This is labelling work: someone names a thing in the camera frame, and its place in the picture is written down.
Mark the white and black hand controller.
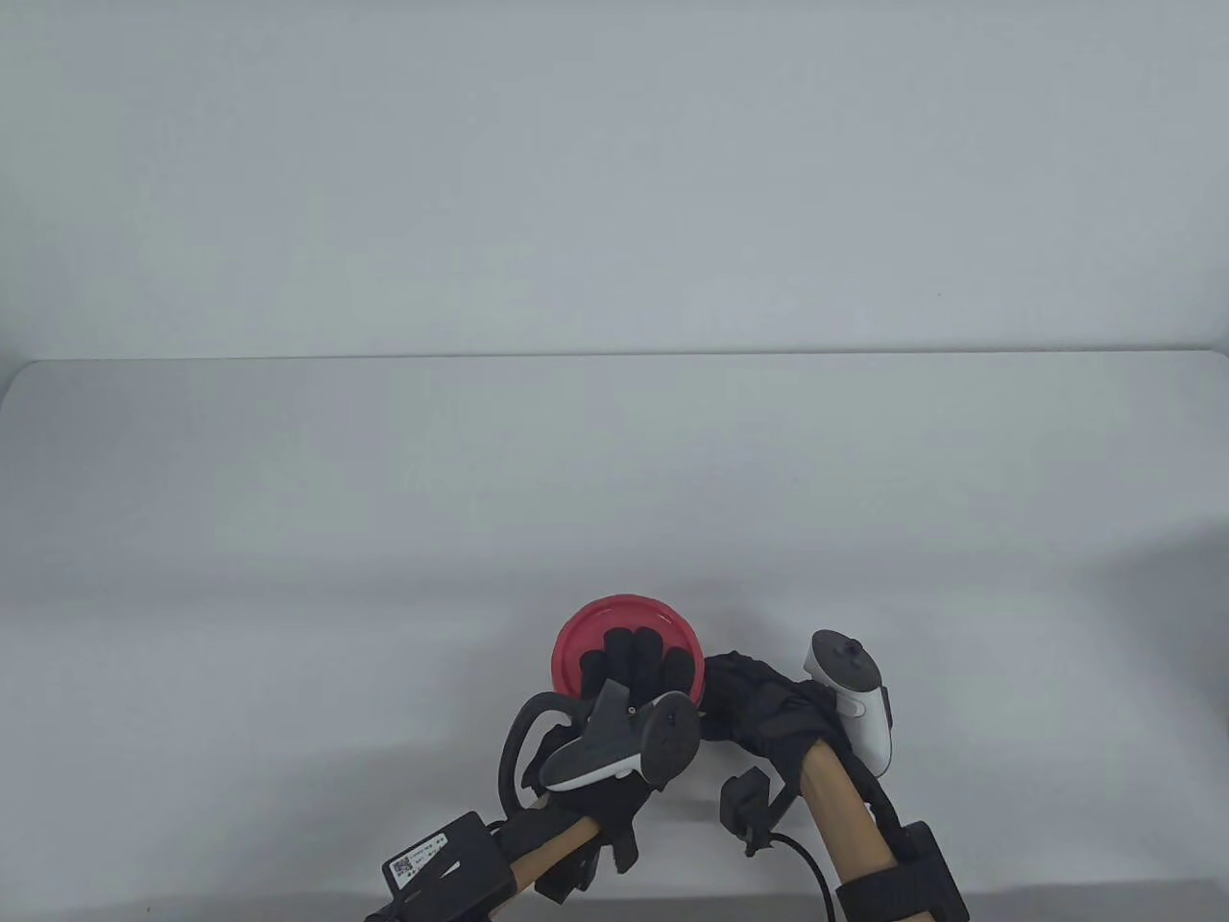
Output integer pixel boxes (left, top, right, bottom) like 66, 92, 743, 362
803, 629, 896, 775
499, 679, 704, 817

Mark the large red lid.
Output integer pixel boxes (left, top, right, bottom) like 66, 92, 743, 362
554, 594, 709, 719

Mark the black labelled forearm box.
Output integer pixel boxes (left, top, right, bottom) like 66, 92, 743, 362
382, 812, 515, 909

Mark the gray forearm box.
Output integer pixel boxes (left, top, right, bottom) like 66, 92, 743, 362
893, 821, 966, 889

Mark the black cable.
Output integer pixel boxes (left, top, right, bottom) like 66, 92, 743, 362
768, 831, 836, 922

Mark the person's left hand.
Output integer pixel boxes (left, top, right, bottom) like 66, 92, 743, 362
538, 626, 699, 873

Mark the person's right hand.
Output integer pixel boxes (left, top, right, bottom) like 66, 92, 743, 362
699, 650, 848, 771

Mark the black arm strap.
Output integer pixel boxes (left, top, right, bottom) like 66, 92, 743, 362
833, 864, 969, 922

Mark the person's right forearm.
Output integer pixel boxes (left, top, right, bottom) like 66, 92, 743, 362
797, 740, 908, 889

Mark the person's left forearm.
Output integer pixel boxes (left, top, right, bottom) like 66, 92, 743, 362
504, 814, 601, 894

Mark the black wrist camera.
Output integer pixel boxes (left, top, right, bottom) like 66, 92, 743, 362
533, 845, 615, 904
720, 766, 798, 856

